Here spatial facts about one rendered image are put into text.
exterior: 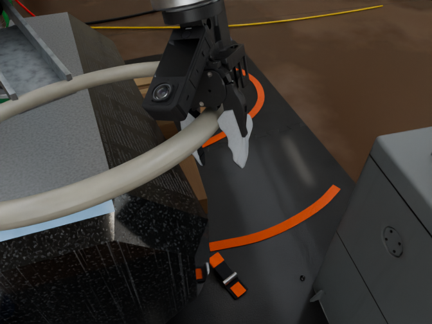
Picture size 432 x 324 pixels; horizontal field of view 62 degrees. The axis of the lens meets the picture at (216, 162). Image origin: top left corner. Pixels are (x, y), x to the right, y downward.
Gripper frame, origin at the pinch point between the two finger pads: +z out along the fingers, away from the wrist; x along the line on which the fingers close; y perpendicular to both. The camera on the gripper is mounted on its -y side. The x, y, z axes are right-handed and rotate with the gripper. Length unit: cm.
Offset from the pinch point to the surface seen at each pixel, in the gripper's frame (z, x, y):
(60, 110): 7, 67, 32
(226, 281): 93, 37, 49
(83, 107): 8, 62, 36
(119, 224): 26.5, 36.2, 9.9
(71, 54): -2, 83, 59
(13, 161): 11, 65, 11
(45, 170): 14, 56, 12
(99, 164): 16, 45, 19
